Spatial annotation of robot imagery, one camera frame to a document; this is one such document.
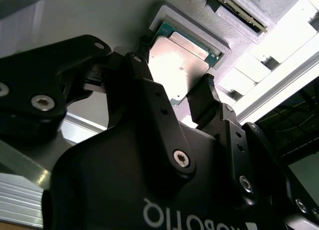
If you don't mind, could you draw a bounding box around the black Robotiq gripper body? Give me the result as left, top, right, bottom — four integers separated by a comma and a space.
42, 120, 287, 230

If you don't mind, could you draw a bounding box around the silver CPU with green edge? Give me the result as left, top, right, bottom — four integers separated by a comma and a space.
147, 20, 223, 108

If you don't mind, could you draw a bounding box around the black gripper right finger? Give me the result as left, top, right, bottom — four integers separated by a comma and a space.
186, 74, 319, 230

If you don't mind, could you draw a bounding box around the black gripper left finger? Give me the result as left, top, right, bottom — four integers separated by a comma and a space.
0, 34, 198, 181

